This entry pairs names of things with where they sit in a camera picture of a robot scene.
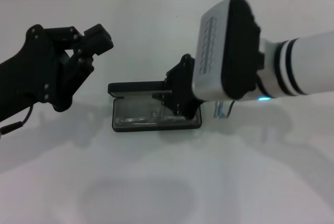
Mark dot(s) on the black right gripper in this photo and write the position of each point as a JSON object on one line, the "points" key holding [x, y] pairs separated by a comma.
{"points": [[186, 88]]}

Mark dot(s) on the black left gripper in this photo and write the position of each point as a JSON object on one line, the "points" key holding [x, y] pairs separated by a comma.
{"points": [[34, 77]]}

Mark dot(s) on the black glasses case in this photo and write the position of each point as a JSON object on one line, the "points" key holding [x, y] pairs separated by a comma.
{"points": [[130, 88]]}

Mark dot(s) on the clear frame glasses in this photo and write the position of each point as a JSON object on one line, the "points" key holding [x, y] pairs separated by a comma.
{"points": [[135, 119]]}

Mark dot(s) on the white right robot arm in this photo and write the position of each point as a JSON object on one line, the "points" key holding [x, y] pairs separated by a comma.
{"points": [[308, 64]]}

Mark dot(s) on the right wrist camera housing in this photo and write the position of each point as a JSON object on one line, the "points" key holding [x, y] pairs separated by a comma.
{"points": [[227, 51]]}

